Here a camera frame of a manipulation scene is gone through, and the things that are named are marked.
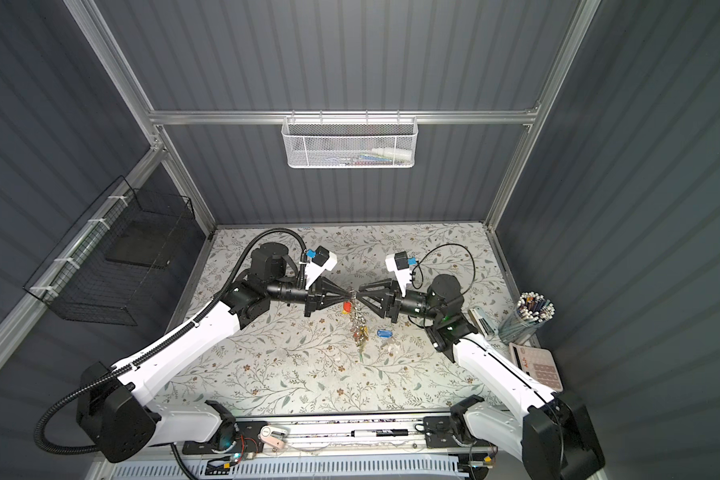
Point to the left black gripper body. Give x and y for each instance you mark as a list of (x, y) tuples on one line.
[(290, 292)]

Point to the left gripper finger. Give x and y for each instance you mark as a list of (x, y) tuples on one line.
[(318, 302), (330, 288)]

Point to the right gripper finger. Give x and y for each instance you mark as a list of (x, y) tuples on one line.
[(381, 306), (380, 288)]

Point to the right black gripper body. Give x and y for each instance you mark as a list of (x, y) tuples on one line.
[(416, 306)]

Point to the large keyring with coloured keys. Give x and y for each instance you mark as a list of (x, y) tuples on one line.
[(358, 323)]

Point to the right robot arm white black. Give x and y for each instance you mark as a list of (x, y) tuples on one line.
[(550, 432)]

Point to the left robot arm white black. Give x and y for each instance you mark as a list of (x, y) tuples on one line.
[(121, 416)]

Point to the clear cup of pens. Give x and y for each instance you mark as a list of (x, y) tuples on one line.
[(530, 312)]

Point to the pink calculator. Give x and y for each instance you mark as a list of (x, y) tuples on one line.
[(537, 363)]

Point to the black marker pen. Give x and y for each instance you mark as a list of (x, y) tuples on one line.
[(379, 433)]

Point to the white bottle in basket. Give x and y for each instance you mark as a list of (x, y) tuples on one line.
[(396, 155)]

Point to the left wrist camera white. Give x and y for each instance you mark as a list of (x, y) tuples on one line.
[(319, 260)]

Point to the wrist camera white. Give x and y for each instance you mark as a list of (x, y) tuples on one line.
[(401, 265), (319, 260)]

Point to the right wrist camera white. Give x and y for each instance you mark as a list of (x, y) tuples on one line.
[(401, 265)]

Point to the white wire mesh basket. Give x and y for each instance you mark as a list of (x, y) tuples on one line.
[(331, 145)]

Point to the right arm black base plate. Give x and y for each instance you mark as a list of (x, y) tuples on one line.
[(439, 432)]

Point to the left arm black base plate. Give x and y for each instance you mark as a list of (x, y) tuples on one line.
[(243, 437)]

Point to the black wire mesh basket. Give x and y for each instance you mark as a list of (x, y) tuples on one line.
[(112, 269)]

